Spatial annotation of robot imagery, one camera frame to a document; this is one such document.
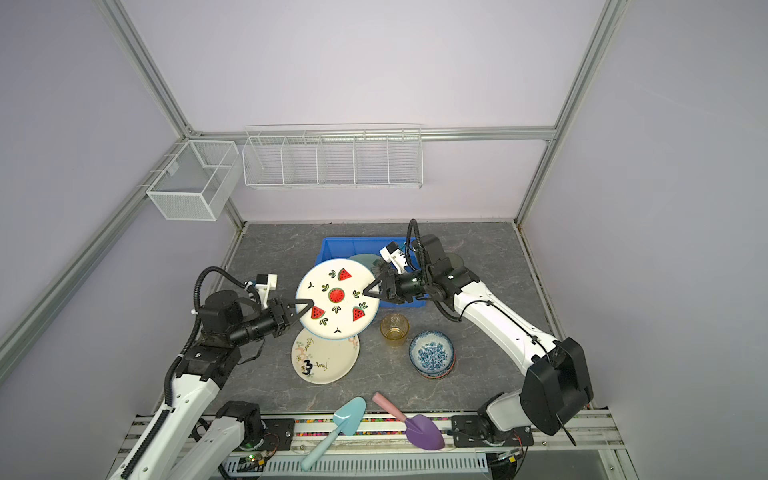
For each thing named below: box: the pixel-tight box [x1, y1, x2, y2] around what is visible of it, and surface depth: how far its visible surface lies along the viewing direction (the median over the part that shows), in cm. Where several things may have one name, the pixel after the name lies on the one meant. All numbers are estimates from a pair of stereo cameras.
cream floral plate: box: [291, 328, 360, 385], surface depth 87 cm
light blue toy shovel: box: [301, 396, 367, 472], surface depth 78 cm
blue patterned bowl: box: [409, 331, 454, 374], surface depth 80 cm
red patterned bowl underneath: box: [418, 362, 456, 379], surface depth 75 cm
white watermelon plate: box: [296, 258, 380, 340], surface depth 74 cm
